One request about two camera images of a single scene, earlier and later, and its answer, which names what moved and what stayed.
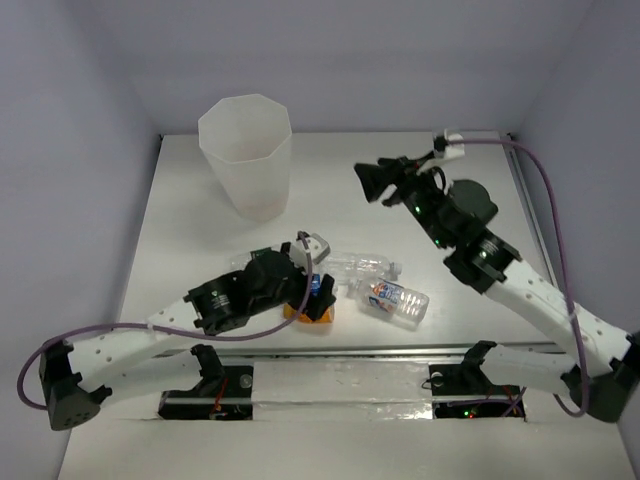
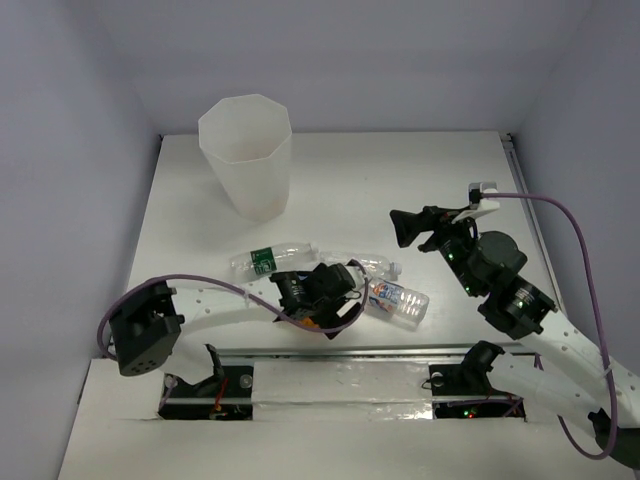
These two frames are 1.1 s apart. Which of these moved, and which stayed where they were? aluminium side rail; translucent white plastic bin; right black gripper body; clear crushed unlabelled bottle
Moved: right black gripper body
Stayed: aluminium side rail; clear crushed unlabelled bottle; translucent white plastic bin
